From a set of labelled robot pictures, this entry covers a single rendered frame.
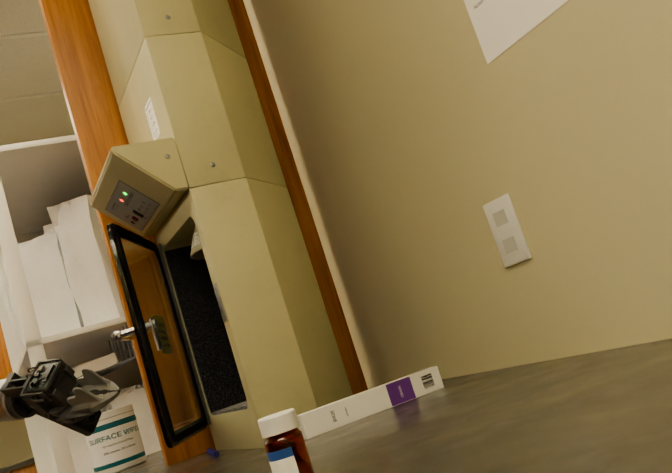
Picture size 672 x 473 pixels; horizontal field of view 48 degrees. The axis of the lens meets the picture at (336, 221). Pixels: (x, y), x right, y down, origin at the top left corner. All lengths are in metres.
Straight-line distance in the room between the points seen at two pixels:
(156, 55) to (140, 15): 0.08
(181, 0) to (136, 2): 0.09
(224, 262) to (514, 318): 0.52
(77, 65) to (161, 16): 0.39
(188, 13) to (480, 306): 0.78
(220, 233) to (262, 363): 0.24
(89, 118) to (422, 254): 0.80
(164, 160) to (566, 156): 0.68
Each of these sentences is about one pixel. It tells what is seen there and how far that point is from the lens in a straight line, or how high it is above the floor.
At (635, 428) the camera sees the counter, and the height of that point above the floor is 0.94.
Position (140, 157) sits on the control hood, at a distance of 1.37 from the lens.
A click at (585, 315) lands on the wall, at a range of 1.23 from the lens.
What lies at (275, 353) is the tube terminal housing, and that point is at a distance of 1.35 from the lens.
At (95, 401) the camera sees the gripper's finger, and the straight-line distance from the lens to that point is 1.35.
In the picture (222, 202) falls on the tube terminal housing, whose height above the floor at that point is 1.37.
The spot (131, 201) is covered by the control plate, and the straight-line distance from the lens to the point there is 1.51.
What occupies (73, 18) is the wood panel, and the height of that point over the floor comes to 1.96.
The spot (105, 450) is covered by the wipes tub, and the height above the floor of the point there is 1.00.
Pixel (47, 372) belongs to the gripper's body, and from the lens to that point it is 1.38.
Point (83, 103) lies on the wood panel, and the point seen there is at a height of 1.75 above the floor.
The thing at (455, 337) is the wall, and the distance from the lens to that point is 1.51.
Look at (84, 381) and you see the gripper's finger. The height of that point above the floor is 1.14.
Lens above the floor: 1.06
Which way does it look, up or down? 9 degrees up
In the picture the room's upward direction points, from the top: 18 degrees counter-clockwise
